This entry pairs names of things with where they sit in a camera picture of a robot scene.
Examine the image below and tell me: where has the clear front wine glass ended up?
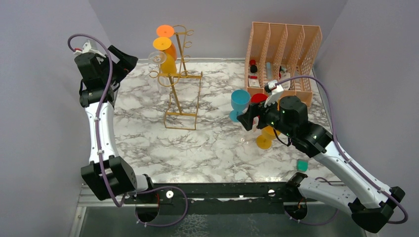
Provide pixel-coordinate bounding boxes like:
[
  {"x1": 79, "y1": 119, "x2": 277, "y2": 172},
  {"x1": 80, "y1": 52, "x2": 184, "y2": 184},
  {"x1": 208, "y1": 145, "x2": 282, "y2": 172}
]
[{"x1": 240, "y1": 117, "x2": 259, "y2": 144}]

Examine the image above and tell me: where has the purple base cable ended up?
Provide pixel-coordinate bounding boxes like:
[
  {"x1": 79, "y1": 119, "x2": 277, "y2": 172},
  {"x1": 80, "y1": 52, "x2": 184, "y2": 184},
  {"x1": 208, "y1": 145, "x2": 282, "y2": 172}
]
[
  {"x1": 134, "y1": 186, "x2": 189, "y2": 229},
  {"x1": 283, "y1": 209, "x2": 338, "y2": 228}
]

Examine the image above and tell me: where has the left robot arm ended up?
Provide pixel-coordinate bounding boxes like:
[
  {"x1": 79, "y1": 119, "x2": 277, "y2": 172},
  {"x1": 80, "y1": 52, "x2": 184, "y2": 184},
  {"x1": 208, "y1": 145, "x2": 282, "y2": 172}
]
[{"x1": 74, "y1": 41, "x2": 138, "y2": 200}]

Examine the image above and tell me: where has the clear wine glass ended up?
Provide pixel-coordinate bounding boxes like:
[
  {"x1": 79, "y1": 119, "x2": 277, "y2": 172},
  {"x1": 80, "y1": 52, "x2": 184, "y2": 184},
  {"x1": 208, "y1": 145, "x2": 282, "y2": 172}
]
[
  {"x1": 240, "y1": 117, "x2": 259, "y2": 144},
  {"x1": 148, "y1": 51, "x2": 171, "y2": 94}
]

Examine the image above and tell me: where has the orange wine glass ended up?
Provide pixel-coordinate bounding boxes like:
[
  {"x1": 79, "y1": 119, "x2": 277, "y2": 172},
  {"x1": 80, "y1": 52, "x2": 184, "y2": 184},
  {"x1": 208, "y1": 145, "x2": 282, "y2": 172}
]
[{"x1": 153, "y1": 25, "x2": 177, "y2": 60}]

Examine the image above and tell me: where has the light blue tube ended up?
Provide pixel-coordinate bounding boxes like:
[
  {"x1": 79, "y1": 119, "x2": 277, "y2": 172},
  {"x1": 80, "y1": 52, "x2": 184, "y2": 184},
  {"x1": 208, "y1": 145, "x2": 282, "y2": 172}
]
[{"x1": 266, "y1": 62, "x2": 273, "y2": 81}]

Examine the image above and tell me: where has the gold wire glass rack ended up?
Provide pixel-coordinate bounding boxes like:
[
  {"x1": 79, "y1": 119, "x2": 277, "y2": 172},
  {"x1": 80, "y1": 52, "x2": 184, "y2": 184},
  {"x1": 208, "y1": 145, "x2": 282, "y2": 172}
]
[{"x1": 159, "y1": 25, "x2": 203, "y2": 131}]

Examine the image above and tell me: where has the blue plastic wine glass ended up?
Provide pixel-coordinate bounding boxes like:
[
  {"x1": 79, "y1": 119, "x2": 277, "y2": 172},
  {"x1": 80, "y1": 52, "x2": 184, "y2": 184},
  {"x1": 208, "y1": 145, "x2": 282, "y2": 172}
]
[{"x1": 229, "y1": 89, "x2": 251, "y2": 122}]

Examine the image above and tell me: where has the white red labelled box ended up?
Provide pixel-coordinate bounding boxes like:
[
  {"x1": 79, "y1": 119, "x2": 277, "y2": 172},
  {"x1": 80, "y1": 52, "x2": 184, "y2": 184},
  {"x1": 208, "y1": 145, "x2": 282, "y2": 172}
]
[{"x1": 248, "y1": 75, "x2": 260, "y2": 88}]

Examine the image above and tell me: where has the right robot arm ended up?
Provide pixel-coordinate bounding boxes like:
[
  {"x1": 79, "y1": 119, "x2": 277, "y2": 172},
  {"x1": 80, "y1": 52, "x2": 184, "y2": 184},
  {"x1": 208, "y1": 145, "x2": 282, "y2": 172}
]
[{"x1": 237, "y1": 96, "x2": 405, "y2": 233}]

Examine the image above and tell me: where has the peach plastic file organizer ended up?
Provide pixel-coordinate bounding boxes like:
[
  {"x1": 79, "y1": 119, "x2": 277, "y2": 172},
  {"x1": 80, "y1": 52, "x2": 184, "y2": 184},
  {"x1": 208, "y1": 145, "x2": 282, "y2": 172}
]
[{"x1": 244, "y1": 22, "x2": 323, "y2": 106}]

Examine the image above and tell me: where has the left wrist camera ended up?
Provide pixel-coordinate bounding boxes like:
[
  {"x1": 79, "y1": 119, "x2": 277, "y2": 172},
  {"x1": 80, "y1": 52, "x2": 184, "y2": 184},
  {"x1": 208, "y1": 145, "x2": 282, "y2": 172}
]
[{"x1": 73, "y1": 39, "x2": 103, "y2": 56}]

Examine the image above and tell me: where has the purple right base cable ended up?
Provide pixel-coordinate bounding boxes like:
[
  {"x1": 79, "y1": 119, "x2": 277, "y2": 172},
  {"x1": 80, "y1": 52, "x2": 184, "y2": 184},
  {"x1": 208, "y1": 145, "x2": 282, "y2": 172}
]
[{"x1": 283, "y1": 209, "x2": 338, "y2": 228}]

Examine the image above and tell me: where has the red black small bottle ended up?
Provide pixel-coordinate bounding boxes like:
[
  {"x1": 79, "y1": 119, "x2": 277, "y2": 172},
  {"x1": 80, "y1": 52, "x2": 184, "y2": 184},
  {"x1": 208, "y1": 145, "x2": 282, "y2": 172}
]
[{"x1": 249, "y1": 59, "x2": 258, "y2": 74}]

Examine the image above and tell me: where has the black mounting rail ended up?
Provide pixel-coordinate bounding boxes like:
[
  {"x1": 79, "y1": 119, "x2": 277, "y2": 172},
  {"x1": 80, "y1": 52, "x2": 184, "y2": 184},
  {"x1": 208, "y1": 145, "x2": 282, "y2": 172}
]
[{"x1": 126, "y1": 182, "x2": 303, "y2": 215}]

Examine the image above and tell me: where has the red plastic wine glass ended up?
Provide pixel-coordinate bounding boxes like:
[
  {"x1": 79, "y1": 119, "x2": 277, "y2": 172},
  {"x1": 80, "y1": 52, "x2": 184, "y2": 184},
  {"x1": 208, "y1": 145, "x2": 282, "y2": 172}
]
[{"x1": 251, "y1": 93, "x2": 268, "y2": 103}]

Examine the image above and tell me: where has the green small block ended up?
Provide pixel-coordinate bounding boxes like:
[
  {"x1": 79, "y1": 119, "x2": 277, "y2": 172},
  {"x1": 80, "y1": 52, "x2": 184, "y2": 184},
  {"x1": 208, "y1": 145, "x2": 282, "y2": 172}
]
[{"x1": 296, "y1": 159, "x2": 309, "y2": 172}]

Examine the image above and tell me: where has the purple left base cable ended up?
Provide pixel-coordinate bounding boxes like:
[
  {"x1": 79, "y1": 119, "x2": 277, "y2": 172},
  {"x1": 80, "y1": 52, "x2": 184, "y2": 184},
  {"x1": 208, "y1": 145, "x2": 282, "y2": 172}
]
[{"x1": 134, "y1": 186, "x2": 189, "y2": 229}]

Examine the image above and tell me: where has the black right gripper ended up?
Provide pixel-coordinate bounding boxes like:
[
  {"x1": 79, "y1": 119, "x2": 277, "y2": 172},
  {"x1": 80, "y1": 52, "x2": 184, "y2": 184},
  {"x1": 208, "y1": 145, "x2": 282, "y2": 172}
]
[{"x1": 237, "y1": 93, "x2": 295, "y2": 138}]

